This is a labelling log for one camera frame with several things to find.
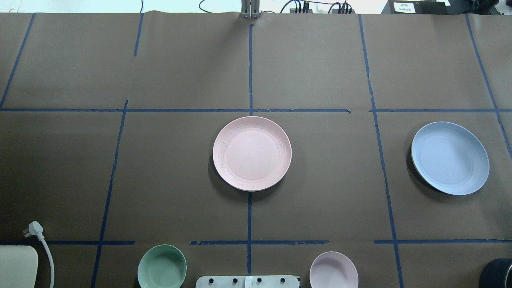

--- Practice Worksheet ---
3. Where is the white toaster power cable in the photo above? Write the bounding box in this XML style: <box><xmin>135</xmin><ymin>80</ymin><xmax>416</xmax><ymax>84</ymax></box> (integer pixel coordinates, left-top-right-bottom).
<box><xmin>23</xmin><ymin>221</ymin><xmax>55</xmax><ymax>288</ymax></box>

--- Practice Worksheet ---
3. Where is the pink bowl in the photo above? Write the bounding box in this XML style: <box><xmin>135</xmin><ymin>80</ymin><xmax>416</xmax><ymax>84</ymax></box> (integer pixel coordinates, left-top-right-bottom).
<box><xmin>309</xmin><ymin>251</ymin><xmax>360</xmax><ymax>288</ymax></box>

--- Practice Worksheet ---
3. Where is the aluminium frame post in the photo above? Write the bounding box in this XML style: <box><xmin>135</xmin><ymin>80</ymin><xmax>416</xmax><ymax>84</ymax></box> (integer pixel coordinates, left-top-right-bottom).
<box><xmin>240</xmin><ymin>0</ymin><xmax>261</xmax><ymax>19</ymax></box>

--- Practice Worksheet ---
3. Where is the black box with label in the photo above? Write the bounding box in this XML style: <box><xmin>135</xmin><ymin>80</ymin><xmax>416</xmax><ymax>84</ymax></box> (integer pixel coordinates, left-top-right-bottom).
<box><xmin>381</xmin><ymin>0</ymin><xmax>448</xmax><ymax>15</ymax></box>

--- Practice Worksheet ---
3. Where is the cream toaster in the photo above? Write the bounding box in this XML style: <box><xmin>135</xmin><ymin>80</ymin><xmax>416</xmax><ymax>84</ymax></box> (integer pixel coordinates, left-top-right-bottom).
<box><xmin>0</xmin><ymin>245</ymin><xmax>38</xmax><ymax>288</ymax></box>

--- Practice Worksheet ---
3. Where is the pink plate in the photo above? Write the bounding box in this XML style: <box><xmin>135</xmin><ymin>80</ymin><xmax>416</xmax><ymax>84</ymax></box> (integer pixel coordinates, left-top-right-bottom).
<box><xmin>212</xmin><ymin>116</ymin><xmax>292</xmax><ymax>192</ymax></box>

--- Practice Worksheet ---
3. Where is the blue plate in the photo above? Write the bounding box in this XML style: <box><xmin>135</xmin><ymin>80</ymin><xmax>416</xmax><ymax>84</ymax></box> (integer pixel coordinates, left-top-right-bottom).
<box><xmin>411</xmin><ymin>122</ymin><xmax>490</xmax><ymax>196</ymax></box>

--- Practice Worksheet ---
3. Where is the green bowl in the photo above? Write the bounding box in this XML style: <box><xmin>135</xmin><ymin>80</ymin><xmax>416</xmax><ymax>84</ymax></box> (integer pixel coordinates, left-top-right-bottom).
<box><xmin>137</xmin><ymin>244</ymin><xmax>187</xmax><ymax>288</ymax></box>

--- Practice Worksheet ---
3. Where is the dark blue saucepan with lid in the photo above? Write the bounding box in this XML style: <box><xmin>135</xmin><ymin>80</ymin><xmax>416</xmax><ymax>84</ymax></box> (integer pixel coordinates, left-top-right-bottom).
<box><xmin>478</xmin><ymin>258</ymin><xmax>512</xmax><ymax>288</ymax></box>

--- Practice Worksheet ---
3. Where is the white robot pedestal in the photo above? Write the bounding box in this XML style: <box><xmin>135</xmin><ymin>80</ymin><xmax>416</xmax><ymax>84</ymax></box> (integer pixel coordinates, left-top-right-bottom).
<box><xmin>195</xmin><ymin>275</ymin><xmax>301</xmax><ymax>288</ymax></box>

